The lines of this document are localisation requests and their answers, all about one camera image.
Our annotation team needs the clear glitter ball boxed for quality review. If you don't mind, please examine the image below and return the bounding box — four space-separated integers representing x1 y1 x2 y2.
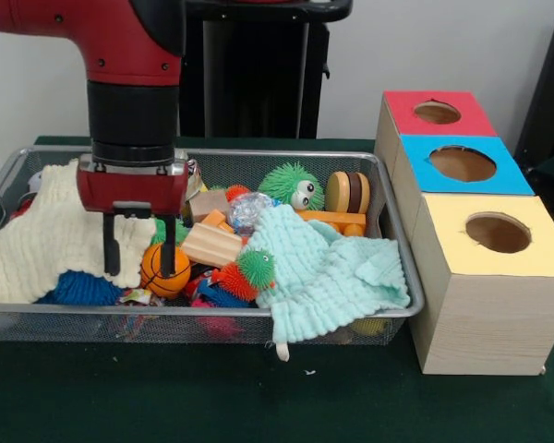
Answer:
227 192 277 237

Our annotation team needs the small orange basketball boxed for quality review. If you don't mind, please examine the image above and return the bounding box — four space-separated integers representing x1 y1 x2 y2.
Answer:
140 243 192 299

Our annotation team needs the wooden box with three holes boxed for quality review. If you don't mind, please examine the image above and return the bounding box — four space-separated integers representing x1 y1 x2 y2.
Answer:
374 90 554 377

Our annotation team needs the cream muslin cloth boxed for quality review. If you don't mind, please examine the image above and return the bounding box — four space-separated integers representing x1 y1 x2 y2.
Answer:
0 159 158 305

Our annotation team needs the multicoloured knotted rope toy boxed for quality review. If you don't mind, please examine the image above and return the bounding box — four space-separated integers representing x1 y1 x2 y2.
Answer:
117 287 154 306

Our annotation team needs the green and orange spiky caterpillar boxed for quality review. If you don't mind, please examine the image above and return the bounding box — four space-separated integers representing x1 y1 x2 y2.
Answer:
210 247 277 300

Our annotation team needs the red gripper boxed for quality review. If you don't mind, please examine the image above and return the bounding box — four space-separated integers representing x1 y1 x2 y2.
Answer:
76 168 189 280

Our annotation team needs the ridged wooden block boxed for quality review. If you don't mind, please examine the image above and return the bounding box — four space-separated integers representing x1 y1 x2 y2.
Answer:
179 221 244 269

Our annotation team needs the mint green muslin cloth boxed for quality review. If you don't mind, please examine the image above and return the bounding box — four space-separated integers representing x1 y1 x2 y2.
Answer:
242 202 413 364

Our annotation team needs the green spiky ball with eyes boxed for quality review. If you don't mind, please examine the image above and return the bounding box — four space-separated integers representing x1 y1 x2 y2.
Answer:
258 161 327 211

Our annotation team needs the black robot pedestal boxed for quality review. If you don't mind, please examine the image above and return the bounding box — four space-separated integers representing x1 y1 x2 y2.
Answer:
179 0 355 139

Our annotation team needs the clear mesh bin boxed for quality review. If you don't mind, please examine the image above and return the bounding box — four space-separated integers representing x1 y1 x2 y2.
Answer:
0 145 427 347

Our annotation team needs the wooden striped burger toy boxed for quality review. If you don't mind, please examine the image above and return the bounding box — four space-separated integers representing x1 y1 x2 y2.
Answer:
326 170 372 214

